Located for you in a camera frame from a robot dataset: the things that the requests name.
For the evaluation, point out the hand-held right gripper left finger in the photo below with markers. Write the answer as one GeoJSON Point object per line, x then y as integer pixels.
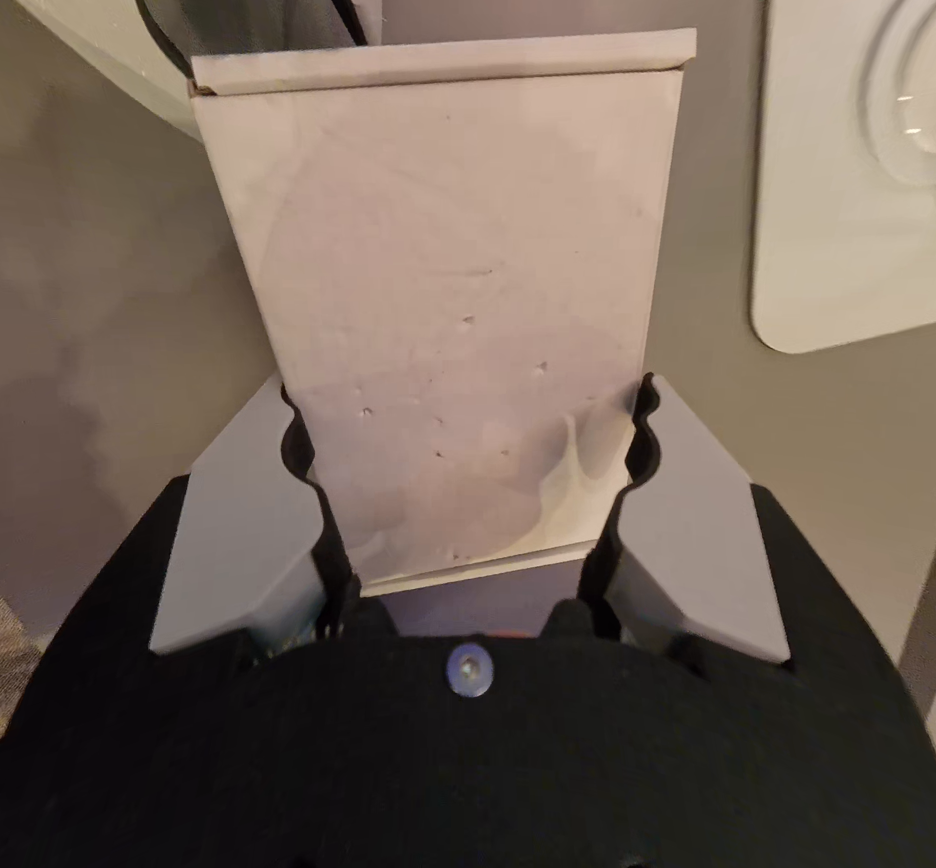
{"type": "Point", "coordinates": [241, 531]}

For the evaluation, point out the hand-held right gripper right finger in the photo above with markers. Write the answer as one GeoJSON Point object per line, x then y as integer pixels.
{"type": "Point", "coordinates": [695, 546]}

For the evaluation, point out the white cardboard box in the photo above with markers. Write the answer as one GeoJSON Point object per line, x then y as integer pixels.
{"type": "Point", "coordinates": [453, 261]}

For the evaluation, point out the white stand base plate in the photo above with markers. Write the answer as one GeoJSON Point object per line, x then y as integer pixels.
{"type": "Point", "coordinates": [812, 188]}

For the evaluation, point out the clear acrylic stand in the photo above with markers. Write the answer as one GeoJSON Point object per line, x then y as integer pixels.
{"type": "Point", "coordinates": [907, 100]}

